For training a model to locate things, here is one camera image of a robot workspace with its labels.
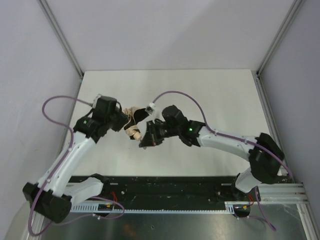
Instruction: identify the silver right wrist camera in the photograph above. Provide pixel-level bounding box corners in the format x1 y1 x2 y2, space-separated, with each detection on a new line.
145 102 161 120

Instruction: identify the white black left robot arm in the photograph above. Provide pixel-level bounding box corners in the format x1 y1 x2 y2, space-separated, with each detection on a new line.
22 95 128 224

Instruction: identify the right aluminium corner post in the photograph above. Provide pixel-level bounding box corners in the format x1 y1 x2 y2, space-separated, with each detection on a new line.
255 0 306 77

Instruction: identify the left aluminium corner post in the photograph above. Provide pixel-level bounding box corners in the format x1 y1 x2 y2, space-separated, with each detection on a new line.
37 0 84 79

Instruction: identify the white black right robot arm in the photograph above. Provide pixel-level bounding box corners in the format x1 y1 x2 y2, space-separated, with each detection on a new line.
139 105 284 194

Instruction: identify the beige folding umbrella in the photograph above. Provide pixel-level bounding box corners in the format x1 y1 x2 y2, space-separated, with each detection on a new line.
123 107 149 141

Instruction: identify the aluminium corner post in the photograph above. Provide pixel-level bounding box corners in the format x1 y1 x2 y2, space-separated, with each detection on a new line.
255 0 306 77
37 0 84 79

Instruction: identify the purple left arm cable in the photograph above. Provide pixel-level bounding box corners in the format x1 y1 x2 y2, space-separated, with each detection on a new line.
27 95 125 236

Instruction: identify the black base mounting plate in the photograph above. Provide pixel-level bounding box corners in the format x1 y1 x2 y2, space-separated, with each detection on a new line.
72 175 262 210

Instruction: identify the grey slotted cable duct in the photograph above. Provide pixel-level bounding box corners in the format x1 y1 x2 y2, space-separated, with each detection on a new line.
71 201 252 215

